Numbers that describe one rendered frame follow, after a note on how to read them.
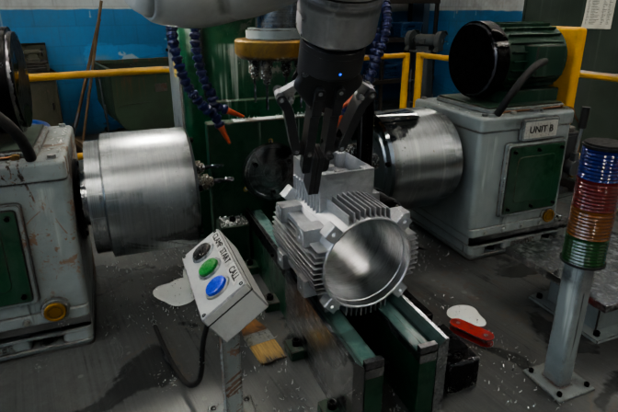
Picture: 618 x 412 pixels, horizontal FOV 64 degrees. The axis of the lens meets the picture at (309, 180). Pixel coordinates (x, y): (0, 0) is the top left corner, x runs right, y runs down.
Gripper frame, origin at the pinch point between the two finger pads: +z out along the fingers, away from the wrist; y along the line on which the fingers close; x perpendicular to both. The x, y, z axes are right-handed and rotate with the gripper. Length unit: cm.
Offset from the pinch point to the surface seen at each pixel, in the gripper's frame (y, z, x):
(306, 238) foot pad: 0.0, 12.7, 1.9
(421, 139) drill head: -35, 21, -29
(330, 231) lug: -2.8, 9.3, 3.7
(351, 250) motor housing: -12.3, 27.5, -5.6
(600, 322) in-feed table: -58, 33, 15
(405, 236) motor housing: -16.1, 13.5, 3.3
